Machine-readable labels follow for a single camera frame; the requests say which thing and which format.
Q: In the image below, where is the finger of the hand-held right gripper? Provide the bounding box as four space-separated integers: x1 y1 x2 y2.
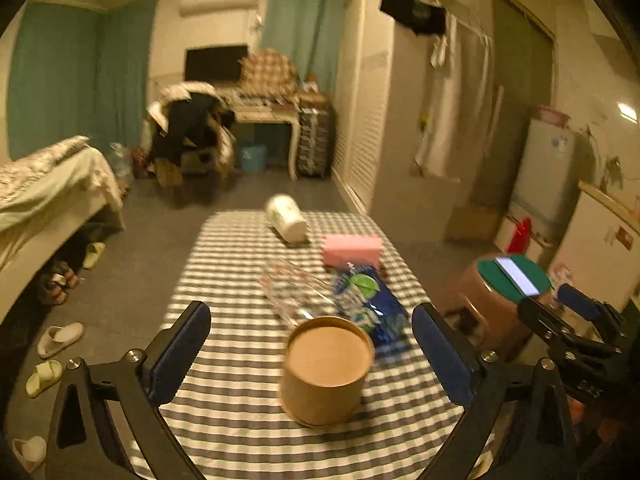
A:
517 296 617 358
557 283 632 343

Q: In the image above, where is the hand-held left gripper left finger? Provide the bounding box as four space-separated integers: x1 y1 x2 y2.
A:
45 301 213 480

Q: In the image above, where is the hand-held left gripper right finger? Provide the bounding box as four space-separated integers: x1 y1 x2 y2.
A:
411 302 578 480

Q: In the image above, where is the brown paper cup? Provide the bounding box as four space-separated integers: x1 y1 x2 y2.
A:
279 315 376 429

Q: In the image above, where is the white paper cup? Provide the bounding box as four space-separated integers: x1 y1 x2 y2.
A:
265 193 309 247

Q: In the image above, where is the smartphone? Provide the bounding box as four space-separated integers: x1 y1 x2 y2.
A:
494 255 542 297

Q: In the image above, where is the brown plastic stool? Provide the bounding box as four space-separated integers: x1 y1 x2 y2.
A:
450 259 557 363

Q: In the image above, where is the white cabinet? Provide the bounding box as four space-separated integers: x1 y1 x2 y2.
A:
547 179 640 313

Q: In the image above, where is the green round lid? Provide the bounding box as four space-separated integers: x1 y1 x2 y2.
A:
475 254 552 303

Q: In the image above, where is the blue snack packet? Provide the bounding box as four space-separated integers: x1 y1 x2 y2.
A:
332 265 411 357

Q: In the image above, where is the red bag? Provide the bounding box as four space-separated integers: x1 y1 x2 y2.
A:
506 216 534 257

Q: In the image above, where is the grey checkered tablecloth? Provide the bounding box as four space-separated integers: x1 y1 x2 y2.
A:
107 209 496 480

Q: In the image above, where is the white slipper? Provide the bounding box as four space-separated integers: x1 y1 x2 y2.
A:
11 435 47 474
37 322 85 360

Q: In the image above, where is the cardboard box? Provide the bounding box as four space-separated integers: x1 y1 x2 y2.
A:
444 204 502 244

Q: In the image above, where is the green slipper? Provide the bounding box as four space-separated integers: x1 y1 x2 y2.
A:
25 359 64 399
82 241 107 270

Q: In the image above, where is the white refrigerator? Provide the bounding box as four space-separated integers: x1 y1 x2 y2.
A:
507 117 577 248

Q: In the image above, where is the pair of sneakers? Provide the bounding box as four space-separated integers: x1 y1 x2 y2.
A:
41 259 82 307

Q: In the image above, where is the pink sponge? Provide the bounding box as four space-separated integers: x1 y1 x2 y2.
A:
321 233 384 267

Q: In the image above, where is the pink basin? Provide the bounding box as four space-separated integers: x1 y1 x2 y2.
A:
538 105 572 127

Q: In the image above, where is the clear water jug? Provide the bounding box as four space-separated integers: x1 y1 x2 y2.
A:
108 142 135 184

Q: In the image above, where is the grey door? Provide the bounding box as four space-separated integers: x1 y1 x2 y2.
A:
491 0 557 207

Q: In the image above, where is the blue bucket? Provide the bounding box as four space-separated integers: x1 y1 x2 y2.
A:
239 142 269 174

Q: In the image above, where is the bed with green sheet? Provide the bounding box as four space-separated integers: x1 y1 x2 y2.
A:
0 135 127 323

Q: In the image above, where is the chair piled with clothes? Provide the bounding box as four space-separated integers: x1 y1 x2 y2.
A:
142 81 237 188

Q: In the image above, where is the white hanging garment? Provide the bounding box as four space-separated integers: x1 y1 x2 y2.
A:
413 12 497 179

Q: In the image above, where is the dark drawer unit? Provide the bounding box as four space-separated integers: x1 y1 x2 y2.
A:
297 107 332 179

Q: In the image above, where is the white wardrobe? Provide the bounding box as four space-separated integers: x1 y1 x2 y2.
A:
331 0 497 217

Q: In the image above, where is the white desk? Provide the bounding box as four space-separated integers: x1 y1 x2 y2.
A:
217 87 304 179

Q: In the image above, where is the teal curtain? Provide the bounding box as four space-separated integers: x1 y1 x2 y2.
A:
259 0 352 97
6 0 160 162

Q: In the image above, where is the black television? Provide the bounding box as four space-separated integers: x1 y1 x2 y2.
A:
184 43 250 83

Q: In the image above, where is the plaid blanket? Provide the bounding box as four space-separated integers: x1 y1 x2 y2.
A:
239 48 302 99

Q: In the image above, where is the black hanging garment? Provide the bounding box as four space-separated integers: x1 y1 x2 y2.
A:
379 0 447 37

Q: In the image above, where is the white air conditioner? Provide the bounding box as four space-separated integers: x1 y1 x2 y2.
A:
178 0 260 17

